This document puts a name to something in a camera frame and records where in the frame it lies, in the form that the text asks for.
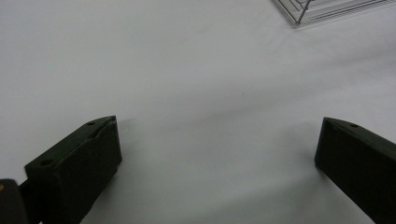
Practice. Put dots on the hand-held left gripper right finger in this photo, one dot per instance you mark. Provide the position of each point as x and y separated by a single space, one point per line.
361 168

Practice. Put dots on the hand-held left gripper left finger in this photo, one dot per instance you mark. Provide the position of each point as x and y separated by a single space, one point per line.
74 174

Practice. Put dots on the clear plastic tray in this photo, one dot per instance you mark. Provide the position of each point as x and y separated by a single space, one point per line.
327 9

